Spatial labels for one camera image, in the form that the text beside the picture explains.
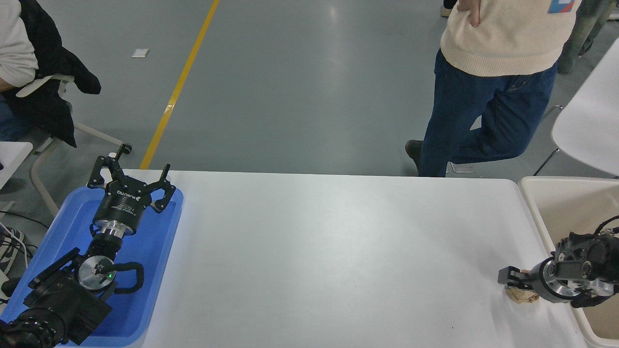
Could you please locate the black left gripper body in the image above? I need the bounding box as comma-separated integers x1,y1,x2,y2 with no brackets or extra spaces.
92,176,169,231

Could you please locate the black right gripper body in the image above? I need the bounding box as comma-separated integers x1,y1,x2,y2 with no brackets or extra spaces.
527,258,557,303

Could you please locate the tan paper ball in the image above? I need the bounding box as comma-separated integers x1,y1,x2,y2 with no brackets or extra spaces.
505,286,540,305

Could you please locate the standing person's hand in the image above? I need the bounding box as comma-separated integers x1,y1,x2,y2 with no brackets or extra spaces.
457,0,482,28

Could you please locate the blue plastic tray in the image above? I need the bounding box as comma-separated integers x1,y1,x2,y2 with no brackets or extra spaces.
0,186,184,348

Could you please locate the small white side table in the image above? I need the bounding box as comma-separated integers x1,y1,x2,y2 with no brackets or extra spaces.
0,142,33,189

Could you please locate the large pale bin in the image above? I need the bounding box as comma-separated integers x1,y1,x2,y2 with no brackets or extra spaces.
518,175,619,348

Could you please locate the black jacket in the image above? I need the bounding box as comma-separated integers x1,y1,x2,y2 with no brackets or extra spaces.
12,0,102,148

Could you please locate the white office chair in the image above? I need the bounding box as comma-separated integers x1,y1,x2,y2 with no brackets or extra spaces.
16,72,133,216

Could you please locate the black and white sneaker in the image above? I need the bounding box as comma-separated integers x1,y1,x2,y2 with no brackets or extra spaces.
0,228,26,274

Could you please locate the seated person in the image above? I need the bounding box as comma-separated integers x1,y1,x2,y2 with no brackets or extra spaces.
0,0,39,142

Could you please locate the white shell chair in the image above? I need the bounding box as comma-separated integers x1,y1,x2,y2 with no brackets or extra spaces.
533,38,619,177

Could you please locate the standing person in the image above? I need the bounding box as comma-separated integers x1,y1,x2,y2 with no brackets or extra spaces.
405,0,582,177

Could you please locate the thin black cable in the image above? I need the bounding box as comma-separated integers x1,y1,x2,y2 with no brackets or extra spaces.
0,211,51,231

